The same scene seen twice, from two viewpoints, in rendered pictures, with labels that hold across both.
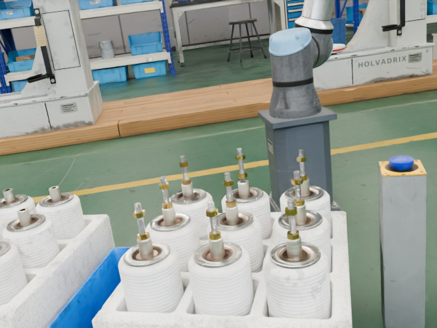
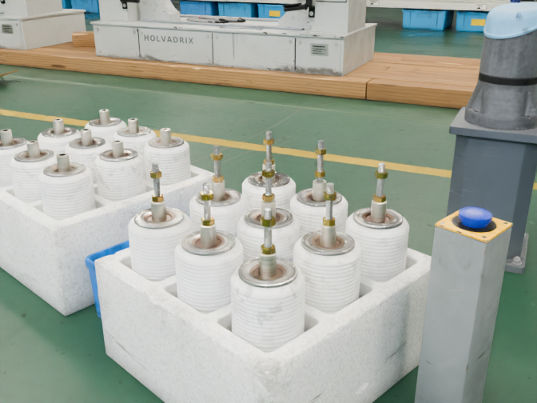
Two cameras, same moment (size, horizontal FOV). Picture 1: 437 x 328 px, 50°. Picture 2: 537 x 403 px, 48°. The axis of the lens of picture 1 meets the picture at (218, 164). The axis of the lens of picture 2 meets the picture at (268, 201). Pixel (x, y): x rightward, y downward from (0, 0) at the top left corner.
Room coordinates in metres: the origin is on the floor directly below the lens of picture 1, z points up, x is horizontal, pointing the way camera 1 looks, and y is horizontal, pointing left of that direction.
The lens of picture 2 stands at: (0.03, -0.43, 0.63)
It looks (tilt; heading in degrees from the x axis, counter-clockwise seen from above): 23 degrees down; 30
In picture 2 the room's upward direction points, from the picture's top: straight up
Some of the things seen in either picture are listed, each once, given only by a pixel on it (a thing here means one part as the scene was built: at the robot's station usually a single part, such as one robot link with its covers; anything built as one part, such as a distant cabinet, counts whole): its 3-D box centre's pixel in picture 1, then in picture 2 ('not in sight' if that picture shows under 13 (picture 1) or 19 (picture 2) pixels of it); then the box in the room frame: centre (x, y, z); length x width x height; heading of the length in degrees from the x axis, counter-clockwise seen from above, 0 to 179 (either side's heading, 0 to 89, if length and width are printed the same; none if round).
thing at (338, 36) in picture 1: (320, 37); not in sight; (5.42, -1.32, 0.18); 0.50 x 0.41 x 0.37; 10
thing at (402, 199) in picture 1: (401, 248); (459, 329); (0.76, -0.31, 0.16); 0.07 x 0.07 x 0.31; 75
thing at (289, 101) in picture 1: (293, 95); (505, 97); (1.35, -0.24, 0.35); 0.15 x 0.15 x 0.10
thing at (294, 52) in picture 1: (291, 54); (516, 38); (1.35, -0.25, 0.47); 0.13 x 0.12 x 0.14; 146
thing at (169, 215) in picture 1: (169, 215); (217, 190); (0.79, 0.10, 0.26); 0.02 x 0.02 x 0.03
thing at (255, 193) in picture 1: (244, 195); (319, 197); (0.88, -0.04, 0.25); 0.08 x 0.08 x 0.01
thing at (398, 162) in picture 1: (401, 164); (474, 219); (0.76, -0.31, 0.32); 0.04 x 0.04 x 0.02
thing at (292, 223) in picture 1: (292, 224); (268, 236); (0.62, -0.09, 0.30); 0.01 x 0.01 x 0.08
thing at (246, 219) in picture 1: (233, 220); (268, 218); (0.76, -0.01, 0.25); 0.08 x 0.08 x 0.01
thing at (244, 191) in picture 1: (244, 189); (319, 190); (0.88, -0.04, 0.26); 0.02 x 0.02 x 0.03
